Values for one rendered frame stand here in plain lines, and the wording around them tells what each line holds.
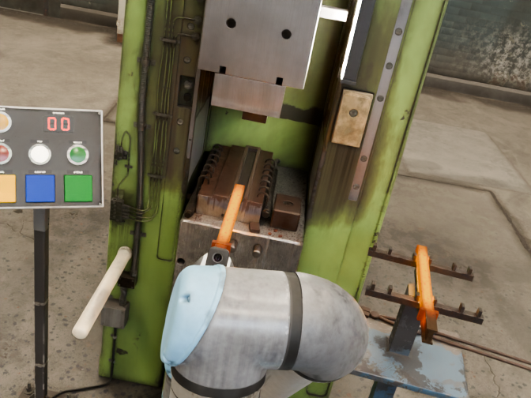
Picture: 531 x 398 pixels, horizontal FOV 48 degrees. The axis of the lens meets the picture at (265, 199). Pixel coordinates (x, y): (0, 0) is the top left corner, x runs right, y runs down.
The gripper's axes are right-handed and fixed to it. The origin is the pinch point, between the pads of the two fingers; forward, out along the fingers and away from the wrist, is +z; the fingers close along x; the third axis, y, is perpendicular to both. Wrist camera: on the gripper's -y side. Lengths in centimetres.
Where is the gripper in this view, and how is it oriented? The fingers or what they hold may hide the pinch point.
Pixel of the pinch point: (219, 251)
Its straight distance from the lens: 142.2
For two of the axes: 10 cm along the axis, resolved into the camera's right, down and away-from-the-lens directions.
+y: -1.7, 8.7, 4.7
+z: 0.9, -4.6, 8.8
